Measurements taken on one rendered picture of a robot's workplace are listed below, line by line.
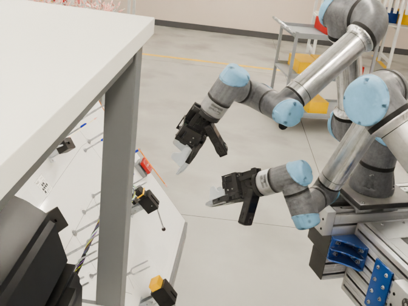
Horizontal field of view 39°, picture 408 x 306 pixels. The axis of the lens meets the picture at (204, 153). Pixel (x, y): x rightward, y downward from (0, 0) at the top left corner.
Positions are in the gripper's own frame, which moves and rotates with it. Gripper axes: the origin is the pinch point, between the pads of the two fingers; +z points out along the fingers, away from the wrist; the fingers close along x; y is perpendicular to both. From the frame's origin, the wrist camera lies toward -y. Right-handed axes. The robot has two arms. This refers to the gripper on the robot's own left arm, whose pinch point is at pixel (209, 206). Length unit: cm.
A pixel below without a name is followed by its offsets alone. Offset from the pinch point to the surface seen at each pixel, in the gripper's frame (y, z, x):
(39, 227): -17, -51, 103
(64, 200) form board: 3.1, 13.5, 45.9
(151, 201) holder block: 3.8, 12.8, 12.4
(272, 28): 391, 297, -667
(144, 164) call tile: 20.7, 26.4, -1.9
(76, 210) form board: 0.5, 13.9, 41.6
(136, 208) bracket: 2.9, 18.7, 13.0
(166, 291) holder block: -24.2, 1.3, 24.3
